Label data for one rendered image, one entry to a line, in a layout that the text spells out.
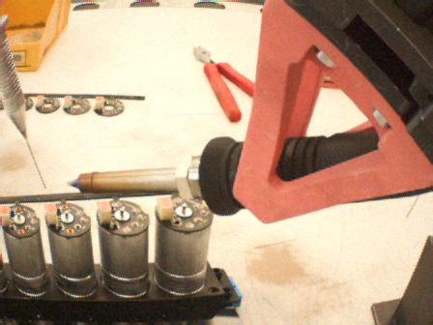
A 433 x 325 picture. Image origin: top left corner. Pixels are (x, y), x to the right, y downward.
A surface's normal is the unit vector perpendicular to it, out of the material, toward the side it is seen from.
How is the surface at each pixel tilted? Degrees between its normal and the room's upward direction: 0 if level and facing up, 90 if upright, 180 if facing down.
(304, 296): 0
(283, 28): 108
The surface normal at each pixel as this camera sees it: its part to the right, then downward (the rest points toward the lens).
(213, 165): 0.07, -0.25
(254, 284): 0.11, -0.84
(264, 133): -0.54, 0.53
